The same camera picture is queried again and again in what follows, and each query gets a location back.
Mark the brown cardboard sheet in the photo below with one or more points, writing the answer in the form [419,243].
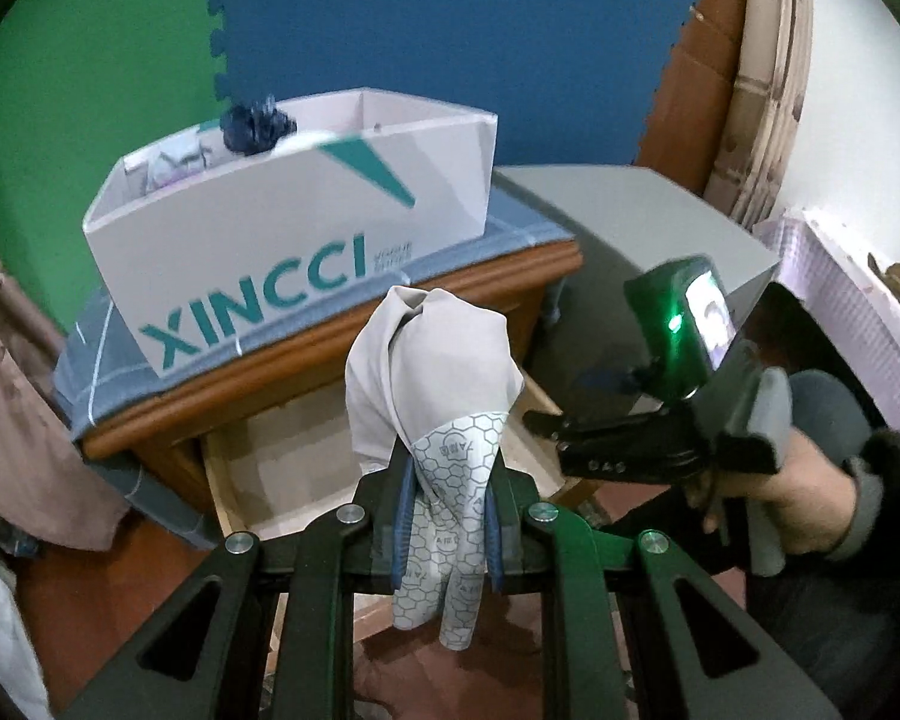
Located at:
[705,90]

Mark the white shoe box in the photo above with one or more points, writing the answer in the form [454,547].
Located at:
[270,210]

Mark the navy floral underwear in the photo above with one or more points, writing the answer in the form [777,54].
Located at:
[255,127]

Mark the white floral bedding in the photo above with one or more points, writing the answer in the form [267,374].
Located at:
[0,630]

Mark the person's right hand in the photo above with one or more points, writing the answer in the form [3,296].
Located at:
[817,502]

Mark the blue foam mat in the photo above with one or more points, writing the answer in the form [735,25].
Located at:
[457,30]

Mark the beige layered boards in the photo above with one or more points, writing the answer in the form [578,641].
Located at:
[776,90]

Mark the wooden nightstand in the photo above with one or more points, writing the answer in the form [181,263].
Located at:
[307,375]

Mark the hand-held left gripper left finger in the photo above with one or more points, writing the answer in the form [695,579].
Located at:
[399,540]

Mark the light blue underwear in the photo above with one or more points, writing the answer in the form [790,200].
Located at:
[172,165]

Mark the green foam mat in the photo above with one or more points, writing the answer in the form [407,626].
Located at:
[82,90]

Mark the person's leg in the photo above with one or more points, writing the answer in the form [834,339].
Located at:
[832,630]

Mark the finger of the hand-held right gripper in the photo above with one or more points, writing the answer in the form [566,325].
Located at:
[547,424]
[615,381]

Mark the pink checked cloth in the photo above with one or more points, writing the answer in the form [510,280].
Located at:
[832,285]

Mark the floral curtain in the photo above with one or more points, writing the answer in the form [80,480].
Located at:
[22,405]

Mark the person's right forearm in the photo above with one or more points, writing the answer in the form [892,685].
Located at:
[892,495]

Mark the wooden drawer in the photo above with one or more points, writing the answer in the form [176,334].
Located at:
[285,457]

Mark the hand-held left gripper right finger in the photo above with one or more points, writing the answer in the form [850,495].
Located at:
[493,547]

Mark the blue checked cloth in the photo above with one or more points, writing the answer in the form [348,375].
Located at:
[90,382]

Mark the grey patterned underwear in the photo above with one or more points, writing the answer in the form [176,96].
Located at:
[435,367]

